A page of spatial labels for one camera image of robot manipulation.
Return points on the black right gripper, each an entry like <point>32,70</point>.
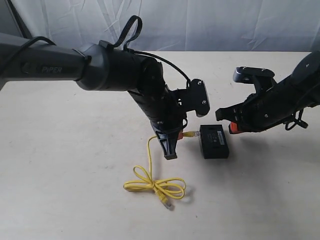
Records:
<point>284,103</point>

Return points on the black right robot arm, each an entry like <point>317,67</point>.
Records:
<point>308,67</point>

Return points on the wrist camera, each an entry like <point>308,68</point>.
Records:
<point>194,98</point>
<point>261,78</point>

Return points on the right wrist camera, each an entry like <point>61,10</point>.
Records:
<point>261,78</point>

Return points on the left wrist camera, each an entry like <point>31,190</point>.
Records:
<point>194,98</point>

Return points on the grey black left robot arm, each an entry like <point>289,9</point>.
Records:
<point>95,68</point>

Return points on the black network switch box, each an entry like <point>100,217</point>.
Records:
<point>213,142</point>

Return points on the black light stand pole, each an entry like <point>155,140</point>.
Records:
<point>18,21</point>

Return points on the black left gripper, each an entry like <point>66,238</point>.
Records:
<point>160,106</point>

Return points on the white wrinkled backdrop curtain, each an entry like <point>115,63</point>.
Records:
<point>179,25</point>

